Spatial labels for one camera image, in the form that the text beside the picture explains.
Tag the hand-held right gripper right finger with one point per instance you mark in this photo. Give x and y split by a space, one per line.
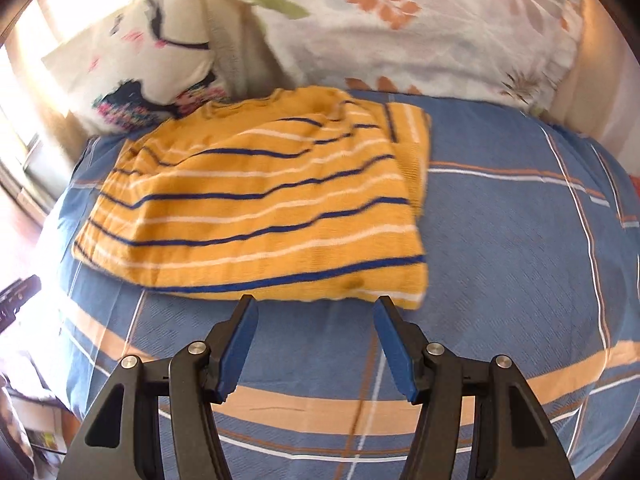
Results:
397 355

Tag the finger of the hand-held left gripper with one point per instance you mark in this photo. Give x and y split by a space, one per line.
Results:
15 295

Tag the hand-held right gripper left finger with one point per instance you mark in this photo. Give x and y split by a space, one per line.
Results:
235 355

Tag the yellow striped sweater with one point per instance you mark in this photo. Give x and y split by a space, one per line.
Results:
260 200

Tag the blue plaid bed sheet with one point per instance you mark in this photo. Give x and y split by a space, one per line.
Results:
500 260

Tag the white cushion with figure print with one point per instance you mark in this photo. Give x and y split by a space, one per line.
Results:
145 60

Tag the white leaf print pillow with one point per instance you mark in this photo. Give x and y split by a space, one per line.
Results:
420 30

